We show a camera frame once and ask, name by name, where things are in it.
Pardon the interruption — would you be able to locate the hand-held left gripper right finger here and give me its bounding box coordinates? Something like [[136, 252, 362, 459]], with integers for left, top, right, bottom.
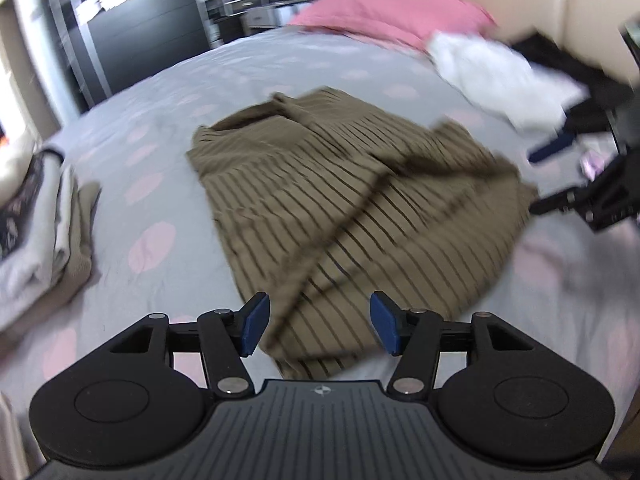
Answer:
[[369, 290, 535, 400]]

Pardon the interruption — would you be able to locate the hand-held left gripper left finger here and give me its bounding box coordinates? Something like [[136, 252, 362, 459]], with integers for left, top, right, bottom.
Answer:
[[107, 291, 271, 400]]

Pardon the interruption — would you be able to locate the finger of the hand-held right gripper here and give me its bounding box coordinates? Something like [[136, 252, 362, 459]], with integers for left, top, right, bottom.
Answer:
[[527, 130, 576, 165], [530, 187, 596, 216]]

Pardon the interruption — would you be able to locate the beige striped shirt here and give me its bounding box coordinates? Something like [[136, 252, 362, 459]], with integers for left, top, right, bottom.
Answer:
[[186, 86, 540, 381]]

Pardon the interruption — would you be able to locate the black garment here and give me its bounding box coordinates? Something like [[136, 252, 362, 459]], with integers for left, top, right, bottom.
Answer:
[[510, 32, 640, 136]]

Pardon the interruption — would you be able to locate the white folded garment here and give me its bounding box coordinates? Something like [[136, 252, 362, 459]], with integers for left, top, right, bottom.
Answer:
[[427, 30, 591, 131]]

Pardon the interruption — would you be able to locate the beige folded knit garment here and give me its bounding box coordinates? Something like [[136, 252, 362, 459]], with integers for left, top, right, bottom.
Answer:
[[30, 180, 103, 311]]

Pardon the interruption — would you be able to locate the pink pillow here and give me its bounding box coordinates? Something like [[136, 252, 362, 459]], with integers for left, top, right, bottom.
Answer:
[[289, 0, 498, 51]]

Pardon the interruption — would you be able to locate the light grey folded garment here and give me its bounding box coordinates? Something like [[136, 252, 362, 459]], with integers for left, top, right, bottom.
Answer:
[[0, 165, 76, 331]]

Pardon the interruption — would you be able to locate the dark floral folded garment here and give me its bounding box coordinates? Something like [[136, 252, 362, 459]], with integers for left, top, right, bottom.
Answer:
[[0, 152, 51, 261]]

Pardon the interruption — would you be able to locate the white folded sweater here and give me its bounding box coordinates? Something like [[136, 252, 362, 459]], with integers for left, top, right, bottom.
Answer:
[[0, 130, 66, 211]]

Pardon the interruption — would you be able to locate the black wardrobe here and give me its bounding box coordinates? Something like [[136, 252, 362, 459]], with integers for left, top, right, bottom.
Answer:
[[40, 0, 211, 111]]

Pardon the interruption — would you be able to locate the clear plastic drawer organizer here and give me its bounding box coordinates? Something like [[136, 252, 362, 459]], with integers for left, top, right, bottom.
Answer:
[[217, 0, 273, 17]]

